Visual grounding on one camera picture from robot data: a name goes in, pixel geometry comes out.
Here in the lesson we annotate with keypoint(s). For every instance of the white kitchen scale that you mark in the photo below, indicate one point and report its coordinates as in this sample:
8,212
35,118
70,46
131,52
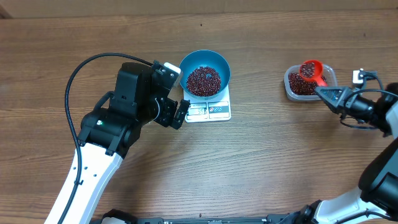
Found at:
210,110

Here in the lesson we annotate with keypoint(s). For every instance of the clear plastic container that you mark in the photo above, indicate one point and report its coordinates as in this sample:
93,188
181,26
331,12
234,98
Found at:
328,73

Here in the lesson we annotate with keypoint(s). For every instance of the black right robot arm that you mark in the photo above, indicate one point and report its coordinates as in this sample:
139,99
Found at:
376,193

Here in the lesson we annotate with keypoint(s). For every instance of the blue bowl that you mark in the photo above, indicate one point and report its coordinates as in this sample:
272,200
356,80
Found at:
205,58

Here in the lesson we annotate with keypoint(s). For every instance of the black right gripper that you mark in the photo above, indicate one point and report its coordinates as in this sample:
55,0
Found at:
344,101

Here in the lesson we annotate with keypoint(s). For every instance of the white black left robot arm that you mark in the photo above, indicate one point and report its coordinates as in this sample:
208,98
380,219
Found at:
140,96

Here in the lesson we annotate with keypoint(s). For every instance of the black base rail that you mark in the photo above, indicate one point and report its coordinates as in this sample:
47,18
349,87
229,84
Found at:
118,216

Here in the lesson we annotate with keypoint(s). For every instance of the red scoop blue handle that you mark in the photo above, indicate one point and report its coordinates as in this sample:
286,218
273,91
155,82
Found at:
318,75

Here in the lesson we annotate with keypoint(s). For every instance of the red beans pile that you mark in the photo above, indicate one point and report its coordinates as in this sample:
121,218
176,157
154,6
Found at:
299,86

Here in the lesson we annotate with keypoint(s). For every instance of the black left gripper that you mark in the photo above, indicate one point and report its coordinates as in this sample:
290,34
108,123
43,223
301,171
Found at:
169,109

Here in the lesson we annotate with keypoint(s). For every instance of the red beans in bowl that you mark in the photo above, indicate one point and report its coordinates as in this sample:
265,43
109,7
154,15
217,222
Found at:
204,81

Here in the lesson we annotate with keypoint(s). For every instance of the red beans in scoop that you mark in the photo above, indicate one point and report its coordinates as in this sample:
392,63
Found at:
307,70

